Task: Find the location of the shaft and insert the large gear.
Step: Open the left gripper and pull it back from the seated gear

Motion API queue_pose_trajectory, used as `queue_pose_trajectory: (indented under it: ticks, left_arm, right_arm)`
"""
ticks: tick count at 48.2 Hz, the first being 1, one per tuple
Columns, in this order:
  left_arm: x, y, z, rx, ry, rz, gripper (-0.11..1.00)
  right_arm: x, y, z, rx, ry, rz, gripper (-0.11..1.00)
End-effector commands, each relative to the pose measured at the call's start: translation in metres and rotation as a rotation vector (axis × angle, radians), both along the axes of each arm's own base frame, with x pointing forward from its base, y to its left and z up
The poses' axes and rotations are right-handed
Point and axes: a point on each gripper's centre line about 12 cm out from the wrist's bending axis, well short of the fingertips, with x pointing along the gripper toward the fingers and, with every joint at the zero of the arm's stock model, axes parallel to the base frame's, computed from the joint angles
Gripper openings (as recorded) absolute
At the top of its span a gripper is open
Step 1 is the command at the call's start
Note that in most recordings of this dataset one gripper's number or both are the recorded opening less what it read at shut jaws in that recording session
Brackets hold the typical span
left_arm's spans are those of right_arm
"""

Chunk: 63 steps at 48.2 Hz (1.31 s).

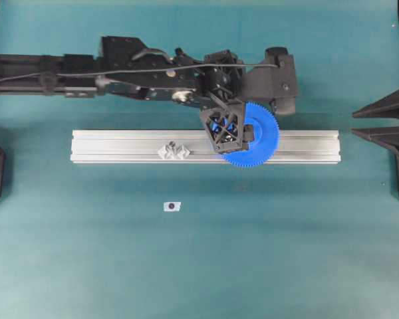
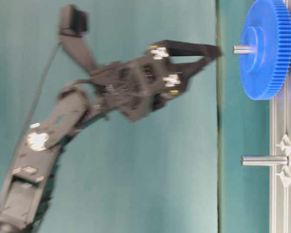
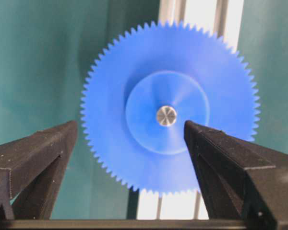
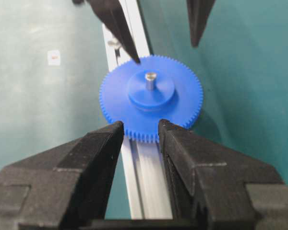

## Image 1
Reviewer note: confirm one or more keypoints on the left clear shaft mount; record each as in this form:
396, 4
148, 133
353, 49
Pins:
173, 151

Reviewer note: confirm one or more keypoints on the small white marker sticker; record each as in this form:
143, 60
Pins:
172, 206

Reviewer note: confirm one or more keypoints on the large blue plastic gear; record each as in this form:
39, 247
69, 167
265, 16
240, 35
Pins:
266, 138

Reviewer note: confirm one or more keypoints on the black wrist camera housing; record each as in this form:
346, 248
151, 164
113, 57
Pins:
275, 77

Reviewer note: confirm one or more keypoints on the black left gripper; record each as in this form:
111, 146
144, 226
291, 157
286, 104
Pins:
224, 121

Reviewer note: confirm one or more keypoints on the silver aluminium extrusion rail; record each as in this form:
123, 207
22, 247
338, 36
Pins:
141, 146

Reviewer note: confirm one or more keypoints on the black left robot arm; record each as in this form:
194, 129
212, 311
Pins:
125, 67

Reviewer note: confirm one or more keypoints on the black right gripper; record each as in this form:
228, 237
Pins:
387, 137

